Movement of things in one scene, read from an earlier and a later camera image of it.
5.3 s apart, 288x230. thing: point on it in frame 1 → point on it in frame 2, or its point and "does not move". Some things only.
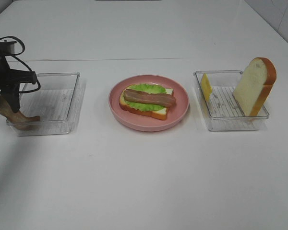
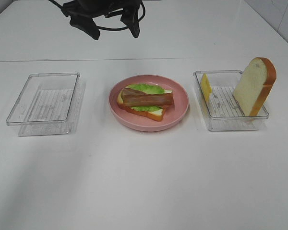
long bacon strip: [20, 120] → [130, 92]
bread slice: [255, 85] does not move
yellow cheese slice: [206, 86] does not move
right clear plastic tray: [223, 109] does not move
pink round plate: [148, 103] does not move
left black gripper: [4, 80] → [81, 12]
